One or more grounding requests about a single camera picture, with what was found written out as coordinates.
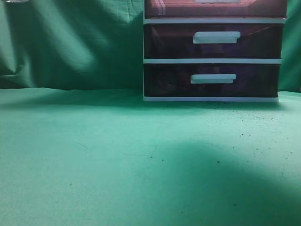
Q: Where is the purple translucent drawer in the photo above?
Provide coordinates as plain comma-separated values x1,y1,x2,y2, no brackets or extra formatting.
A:
143,64,280,97
144,0,288,18
144,24,283,59

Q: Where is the green cloth cover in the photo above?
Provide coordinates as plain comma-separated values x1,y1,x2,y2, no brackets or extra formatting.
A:
0,0,301,226

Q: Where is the white plastic drawer cabinet frame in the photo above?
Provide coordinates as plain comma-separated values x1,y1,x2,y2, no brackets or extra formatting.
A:
143,3,287,102

